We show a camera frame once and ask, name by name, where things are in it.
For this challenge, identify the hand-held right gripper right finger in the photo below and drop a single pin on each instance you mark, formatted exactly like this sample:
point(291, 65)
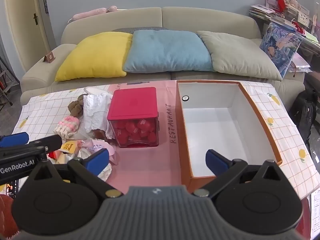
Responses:
point(216, 162)

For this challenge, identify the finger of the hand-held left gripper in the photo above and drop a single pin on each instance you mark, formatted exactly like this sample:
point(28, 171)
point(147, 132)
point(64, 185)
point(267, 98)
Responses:
point(13, 139)
point(51, 142)

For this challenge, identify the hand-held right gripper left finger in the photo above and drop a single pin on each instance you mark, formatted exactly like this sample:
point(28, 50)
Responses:
point(96, 159)

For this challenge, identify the white box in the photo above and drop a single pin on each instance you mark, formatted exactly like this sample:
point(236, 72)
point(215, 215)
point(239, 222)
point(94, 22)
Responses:
point(212, 120)

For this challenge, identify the small white soft cloth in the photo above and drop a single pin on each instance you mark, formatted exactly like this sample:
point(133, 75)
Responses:
point(106, 171)

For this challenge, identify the pile of red soft balls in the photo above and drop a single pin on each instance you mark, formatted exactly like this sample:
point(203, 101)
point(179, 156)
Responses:
point(135, 131)

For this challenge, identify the pale pink cloth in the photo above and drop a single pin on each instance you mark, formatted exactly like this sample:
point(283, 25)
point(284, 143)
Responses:
point(98, 146)

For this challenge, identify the yellow tag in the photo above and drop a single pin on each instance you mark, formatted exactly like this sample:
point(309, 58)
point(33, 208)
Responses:
point(68, 147)

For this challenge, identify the pink white knitted item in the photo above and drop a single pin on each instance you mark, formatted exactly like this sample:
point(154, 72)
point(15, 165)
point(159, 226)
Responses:
point(67, 127)

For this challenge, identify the brown plush toy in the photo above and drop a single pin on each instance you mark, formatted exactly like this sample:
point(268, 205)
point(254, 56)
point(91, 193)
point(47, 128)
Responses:
point(75, 106)

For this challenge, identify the metal folding rack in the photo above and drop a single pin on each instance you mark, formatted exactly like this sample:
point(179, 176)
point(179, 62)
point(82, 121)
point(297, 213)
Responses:
point(6, 80)

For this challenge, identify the magenta box lid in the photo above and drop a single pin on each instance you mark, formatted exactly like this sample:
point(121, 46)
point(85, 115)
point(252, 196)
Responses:
point(135, 102)

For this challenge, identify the clear plastic bag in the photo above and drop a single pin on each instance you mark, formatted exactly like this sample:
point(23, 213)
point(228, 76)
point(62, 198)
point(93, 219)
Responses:
point(97, 90)

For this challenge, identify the small brown card stand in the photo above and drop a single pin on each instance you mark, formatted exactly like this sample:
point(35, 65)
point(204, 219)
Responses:
point(49, 57)

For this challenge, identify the yellow pillow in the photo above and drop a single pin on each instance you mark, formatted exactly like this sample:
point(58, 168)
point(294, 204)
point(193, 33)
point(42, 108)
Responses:
point(95, 55)

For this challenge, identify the black backpack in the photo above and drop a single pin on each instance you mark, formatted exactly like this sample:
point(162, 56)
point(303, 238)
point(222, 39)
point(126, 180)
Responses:
point(302, 115)

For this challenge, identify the beige pillow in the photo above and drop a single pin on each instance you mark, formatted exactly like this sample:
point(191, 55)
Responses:
point(240, 52)

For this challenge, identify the white paper sheet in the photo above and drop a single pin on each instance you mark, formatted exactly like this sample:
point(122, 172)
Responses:
point(315, 215)

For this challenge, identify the cream door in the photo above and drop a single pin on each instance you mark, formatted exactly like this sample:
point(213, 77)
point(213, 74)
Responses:
point(22, 25)

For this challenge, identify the light blue pillow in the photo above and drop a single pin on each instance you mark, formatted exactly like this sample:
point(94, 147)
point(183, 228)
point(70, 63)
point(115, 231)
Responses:
point(167, 50)

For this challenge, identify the blue printed figure pillow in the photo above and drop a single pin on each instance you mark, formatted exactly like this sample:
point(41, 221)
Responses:
point(277, 45)

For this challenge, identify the grey striped cloth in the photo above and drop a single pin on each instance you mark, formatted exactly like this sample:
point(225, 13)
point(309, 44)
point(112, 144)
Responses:
point(125, 30)

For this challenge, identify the pink long plush toy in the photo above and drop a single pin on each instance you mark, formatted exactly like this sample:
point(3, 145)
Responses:
point(92, 12)

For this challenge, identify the beige fabric sofa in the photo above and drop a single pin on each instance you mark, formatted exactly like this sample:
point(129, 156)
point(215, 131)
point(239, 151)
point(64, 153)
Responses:
point(200, 20)

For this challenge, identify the stack of books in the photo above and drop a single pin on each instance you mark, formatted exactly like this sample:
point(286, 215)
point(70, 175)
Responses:
point(261, 11)

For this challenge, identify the cluttered desk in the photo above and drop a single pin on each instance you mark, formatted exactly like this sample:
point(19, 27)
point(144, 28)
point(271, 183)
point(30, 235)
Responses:
point(302, 17)

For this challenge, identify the red hanging ornament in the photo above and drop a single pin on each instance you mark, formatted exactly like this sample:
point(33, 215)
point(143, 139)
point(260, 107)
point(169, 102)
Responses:
point(280, 0)

